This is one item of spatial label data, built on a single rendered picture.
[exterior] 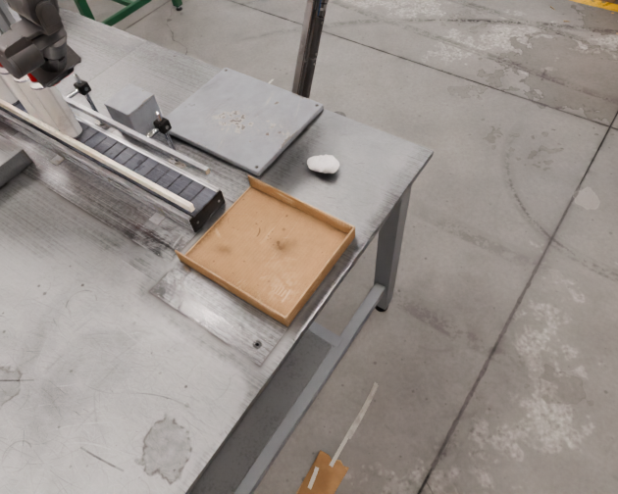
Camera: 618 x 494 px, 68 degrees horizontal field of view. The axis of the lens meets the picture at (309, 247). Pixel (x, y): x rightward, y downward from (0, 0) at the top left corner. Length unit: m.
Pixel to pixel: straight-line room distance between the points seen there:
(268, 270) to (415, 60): 2.23
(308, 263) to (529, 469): 1.10
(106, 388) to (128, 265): 0.28
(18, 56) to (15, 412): 0.66
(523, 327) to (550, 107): 1.34
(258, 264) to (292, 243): 0.09
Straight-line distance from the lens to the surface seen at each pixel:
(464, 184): 2.30
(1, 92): 1.59
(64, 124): 1.36
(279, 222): 1.06
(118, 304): 1.06
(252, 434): 1.50
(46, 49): 1.08
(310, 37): 1.94
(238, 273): 1.00
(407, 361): 1.79
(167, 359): 0.96
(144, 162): 1.23
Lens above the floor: 1.67
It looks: 56 degrees down
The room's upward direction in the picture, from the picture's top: 7 degrees counter-clockwise
